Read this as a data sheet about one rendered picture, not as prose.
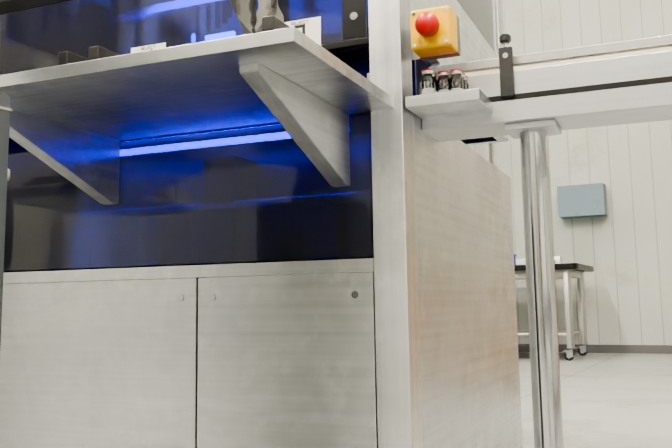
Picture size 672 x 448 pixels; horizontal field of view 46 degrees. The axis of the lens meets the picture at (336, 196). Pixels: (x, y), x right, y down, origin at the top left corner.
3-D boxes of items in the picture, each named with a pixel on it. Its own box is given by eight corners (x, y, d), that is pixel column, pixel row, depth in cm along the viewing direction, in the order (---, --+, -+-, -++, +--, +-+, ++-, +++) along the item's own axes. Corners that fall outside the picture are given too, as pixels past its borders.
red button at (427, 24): (420, 41, 138) (419, 19, 139) (442, 38, 137) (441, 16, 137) (413, 35, 135) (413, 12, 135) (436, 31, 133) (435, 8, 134)
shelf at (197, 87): (100, 151, 173) (100, 143, 173) (408, 118, 146) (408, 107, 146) (-95, 102, 129) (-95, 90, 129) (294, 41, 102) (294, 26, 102)
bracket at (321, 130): (334, 187, 141) (333, 115, 143) (350, 186, 140) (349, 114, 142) (239, 156, 110) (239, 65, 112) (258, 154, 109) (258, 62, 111)
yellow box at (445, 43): (422, 61, 145) (421, 23, 146) (461, 56, 142) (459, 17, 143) (409, 49, 138) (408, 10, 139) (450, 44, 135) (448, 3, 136)
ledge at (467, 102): (428, 123, 151) (427, 113, 151) (496, 116, 146) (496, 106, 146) (405, 107, 138) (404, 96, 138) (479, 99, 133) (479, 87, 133)
